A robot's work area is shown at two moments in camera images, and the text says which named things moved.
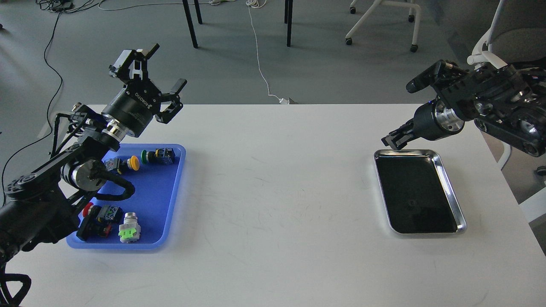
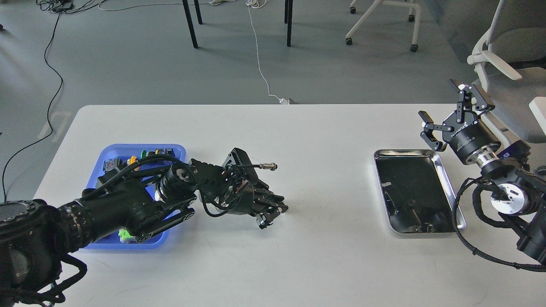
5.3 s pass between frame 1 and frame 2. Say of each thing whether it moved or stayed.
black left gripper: moved
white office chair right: stayed
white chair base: stayed
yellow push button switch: stayed
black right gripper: moved
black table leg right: stayed
